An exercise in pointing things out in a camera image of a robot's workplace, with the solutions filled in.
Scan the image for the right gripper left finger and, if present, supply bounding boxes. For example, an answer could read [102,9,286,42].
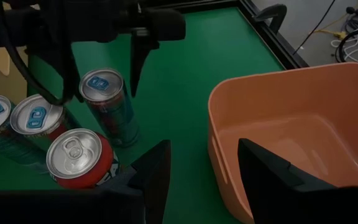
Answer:
[0,139,172,224]

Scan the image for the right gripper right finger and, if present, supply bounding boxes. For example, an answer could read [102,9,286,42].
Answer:
[237,139,358,224]

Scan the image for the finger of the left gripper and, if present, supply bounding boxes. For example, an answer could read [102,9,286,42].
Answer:
[131,34,160,98]
[51,40,85,103]

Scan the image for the orange plastic bin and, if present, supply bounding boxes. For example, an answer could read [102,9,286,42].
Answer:
[208,62,358,224]

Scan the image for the red Fanta can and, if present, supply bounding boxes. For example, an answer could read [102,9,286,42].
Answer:
[45,128,121,190]

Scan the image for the green table mat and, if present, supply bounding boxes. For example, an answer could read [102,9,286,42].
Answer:
[0,6,287,224]

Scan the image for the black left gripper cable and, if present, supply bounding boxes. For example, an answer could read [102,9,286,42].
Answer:
[0,0,67,106]

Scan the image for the black table frame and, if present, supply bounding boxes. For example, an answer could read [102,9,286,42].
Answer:
[141,0,310,70]

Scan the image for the thick curved black cable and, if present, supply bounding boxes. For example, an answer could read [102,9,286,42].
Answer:
[253,3,288,34]

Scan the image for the black cable coil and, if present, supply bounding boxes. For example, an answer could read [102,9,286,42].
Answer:
[336,29,358,65]

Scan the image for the long black floor cable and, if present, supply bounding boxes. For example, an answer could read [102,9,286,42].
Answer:
[292,0,337,55]

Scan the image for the yellow cable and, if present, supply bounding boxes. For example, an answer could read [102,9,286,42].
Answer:
[315,28,349,40]

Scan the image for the white coiled cable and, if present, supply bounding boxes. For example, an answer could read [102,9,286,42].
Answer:
[331,20,358,62]

